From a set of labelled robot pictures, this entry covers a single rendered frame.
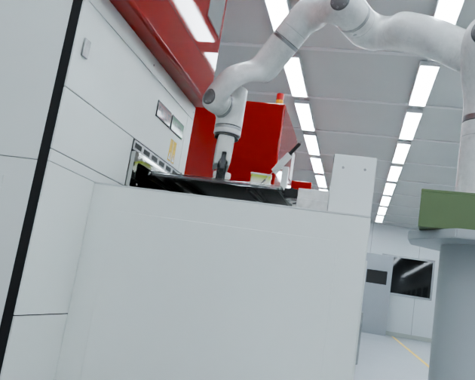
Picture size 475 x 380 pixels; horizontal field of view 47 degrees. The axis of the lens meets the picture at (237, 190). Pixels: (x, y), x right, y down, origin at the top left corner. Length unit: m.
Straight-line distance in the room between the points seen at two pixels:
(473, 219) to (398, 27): 0.55
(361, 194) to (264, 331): 0.36
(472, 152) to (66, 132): 0.88
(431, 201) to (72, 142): 0.77
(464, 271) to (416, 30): 0.61
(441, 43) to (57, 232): 1.01
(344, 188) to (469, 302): 0.35
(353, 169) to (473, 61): 0.36
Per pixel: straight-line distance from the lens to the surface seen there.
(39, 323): 1.22
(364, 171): 1.25
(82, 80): 1.24
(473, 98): 1.38
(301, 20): 1.67
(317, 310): 1.15
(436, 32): 1.49
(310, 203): 1.41
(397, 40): 1.52
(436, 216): 1.23
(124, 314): 1.25
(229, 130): 1.67
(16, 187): 1.17
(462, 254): 1.28
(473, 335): 1.27
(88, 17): 1.26
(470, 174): 1.33
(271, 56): 1.67
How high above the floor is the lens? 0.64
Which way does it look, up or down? 10 degrees up
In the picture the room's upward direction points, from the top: 9 degrees clockwise
